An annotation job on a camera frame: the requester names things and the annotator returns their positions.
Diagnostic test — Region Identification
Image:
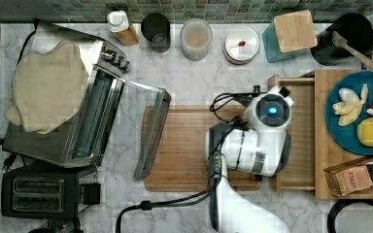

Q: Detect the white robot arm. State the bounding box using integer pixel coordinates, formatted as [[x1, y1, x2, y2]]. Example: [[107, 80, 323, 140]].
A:
[[205, 86, 293, 233]]

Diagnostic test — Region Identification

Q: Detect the bamboo cutting board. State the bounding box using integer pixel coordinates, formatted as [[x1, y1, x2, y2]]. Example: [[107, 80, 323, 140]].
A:
[[141, 105, 263, 193]]

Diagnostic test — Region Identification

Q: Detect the stainless steel toaster oven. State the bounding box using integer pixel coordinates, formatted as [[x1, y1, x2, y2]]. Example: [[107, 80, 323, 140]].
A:
[[3, 22, 171, 179]]

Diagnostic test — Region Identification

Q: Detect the clear jar of cereal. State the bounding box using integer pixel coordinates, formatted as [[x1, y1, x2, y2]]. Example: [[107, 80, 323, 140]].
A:
[[181, 18, 213, 61]]

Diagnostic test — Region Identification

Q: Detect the dark grey cup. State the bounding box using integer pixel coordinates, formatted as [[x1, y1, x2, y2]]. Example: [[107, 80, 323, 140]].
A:
[[141, 13, 171, 52]]

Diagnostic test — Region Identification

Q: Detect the white-capped bottle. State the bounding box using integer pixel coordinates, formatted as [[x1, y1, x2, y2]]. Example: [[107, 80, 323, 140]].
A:
[[107, 11, 139, 47]]

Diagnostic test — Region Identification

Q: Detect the teal canister with wooden lid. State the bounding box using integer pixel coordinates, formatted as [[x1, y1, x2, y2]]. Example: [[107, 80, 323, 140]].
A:
[[262, 10, 318, 63]]

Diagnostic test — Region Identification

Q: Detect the beige folded cloth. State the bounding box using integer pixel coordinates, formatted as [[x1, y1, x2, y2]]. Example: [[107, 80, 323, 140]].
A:
[[5, 42, 88, 134]]

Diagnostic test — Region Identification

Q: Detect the peeled banana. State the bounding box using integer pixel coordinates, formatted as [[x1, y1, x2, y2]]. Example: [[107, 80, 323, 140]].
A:
[[332, 83, 368, 126]]

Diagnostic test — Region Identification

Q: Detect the black two-slot toaster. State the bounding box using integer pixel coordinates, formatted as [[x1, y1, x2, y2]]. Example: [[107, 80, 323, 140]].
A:
[[1, 162, 101, 218]]

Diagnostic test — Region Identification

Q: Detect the wooden spoon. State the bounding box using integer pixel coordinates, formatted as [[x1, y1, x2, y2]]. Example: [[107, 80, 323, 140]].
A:
[[332, 31, 373, 71]]

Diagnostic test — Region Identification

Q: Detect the blue plate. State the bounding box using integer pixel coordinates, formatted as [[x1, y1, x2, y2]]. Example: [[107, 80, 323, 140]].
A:
[[324, 71, 373, 156]]

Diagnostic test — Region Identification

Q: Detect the stash tea bag box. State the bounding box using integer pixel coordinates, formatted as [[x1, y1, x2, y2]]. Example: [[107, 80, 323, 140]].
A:
[[323, 157, 373, 197]]

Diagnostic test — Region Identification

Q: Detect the black paper towel holder base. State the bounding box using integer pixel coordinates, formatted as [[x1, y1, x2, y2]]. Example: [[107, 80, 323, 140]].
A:
[[326, 199, 373, 233]]

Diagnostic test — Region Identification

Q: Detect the black utensil holder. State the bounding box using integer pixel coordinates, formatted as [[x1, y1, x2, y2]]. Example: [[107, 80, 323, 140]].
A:
[[311, 13, 373, 66]]

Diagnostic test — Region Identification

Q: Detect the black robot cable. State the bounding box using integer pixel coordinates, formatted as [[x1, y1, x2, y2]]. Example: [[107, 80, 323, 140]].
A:
[[115, 92, 266, 233]]

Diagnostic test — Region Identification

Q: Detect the black toaster power cord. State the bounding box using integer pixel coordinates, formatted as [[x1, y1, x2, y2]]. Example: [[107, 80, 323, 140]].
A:
[[1, 152, 27, 173]]

